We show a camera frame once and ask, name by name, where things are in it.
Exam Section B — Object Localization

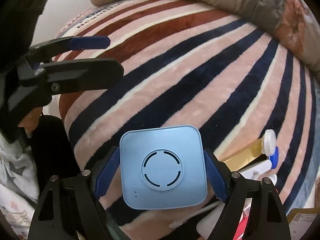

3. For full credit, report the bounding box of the gold rectangular bar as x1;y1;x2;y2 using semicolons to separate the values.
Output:
222;138;263;171

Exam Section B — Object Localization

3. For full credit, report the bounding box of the light blue square device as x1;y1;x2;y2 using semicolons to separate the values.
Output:
119;125;208;210

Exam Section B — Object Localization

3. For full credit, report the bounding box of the white earbuds case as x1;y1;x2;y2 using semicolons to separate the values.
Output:
196;202;225;239

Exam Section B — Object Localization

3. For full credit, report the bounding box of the blue white contact lens case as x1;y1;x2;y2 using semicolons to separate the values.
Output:
263;129;279;169

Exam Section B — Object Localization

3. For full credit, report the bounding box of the cardboard box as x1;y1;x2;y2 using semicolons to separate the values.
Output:
287;208;319;239

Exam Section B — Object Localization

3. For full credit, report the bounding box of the striped plush blanket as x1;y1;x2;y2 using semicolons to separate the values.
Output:
53;0;317;240

